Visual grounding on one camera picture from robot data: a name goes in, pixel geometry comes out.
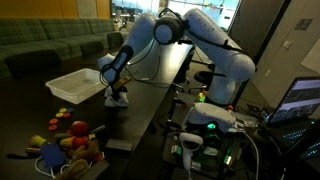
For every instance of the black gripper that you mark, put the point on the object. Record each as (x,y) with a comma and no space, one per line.
(119,93)

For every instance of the white woven cloth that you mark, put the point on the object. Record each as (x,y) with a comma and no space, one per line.
(120,101)

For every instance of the blue toy disc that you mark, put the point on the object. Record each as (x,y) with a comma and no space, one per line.
(70,110)

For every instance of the black rectangular block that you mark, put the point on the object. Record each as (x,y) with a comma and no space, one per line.
(119,145)
(98,170)

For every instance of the red ball toy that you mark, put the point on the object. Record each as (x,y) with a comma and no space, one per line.
(79,128)

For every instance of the red toy disc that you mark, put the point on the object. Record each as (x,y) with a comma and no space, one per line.
(53,121)
(52,127)
(66,115)

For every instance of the yellow toy disc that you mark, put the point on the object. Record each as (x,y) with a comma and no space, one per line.
(63,110)
(59,115)

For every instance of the brown stuffed toy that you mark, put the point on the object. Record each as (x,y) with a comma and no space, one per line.
(86,151)
(75,170)

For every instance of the red yellow cone toy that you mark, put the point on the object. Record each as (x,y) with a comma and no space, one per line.
(73,142)

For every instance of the yellow cylinder toy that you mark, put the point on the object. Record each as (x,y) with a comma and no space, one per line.
(37,140)

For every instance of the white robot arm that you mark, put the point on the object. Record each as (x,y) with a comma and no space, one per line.
(213,36)

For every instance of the white plastic bin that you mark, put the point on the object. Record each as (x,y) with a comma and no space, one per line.
(75,85)

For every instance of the dark upholstered chair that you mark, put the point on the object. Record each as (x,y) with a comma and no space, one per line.
(115,38)

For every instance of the black office chair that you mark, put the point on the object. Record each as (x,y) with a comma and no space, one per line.
(203,77)

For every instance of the white VR controller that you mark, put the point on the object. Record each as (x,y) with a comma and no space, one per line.
(190,141)

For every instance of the green plaid sofa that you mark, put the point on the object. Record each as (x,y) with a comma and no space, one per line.
(50,36)

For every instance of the white VR headset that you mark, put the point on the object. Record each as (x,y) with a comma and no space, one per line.
(210,115)

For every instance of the red stop button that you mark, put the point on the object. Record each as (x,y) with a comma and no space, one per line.
(230,107)

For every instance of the open laptop lit keyboard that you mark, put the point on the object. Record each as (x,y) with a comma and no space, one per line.
(300,100)

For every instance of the white light switch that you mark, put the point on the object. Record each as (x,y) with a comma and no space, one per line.
(287,45)

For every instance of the grey wall sign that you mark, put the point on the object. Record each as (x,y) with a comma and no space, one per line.
(304,24)

